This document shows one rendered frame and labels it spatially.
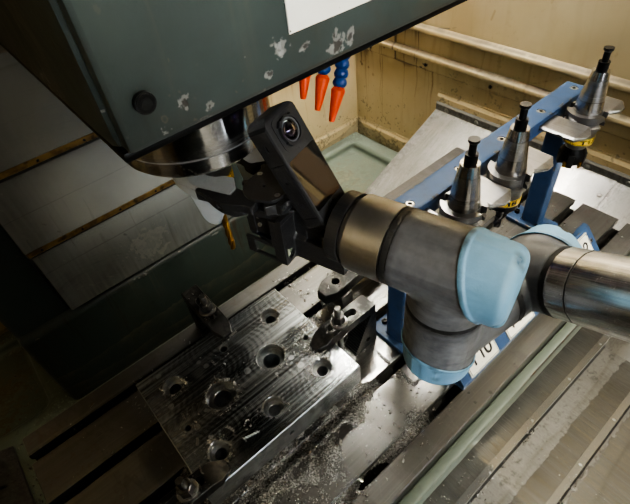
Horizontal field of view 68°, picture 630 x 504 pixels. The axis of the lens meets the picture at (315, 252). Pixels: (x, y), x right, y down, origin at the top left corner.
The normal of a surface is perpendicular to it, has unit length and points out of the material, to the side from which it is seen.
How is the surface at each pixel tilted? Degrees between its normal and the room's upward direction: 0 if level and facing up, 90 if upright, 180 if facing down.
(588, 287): 52
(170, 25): 90
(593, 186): 24
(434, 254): 39
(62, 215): 90
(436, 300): 90
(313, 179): 62
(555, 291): 68
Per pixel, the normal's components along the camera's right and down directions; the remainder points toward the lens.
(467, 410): -0.10, -0.70
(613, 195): -0.40, -0.43
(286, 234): 0.83, 0.34
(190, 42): 0.65, 0.50
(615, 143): -0.76, 0.51
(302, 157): 0.70, -0.04
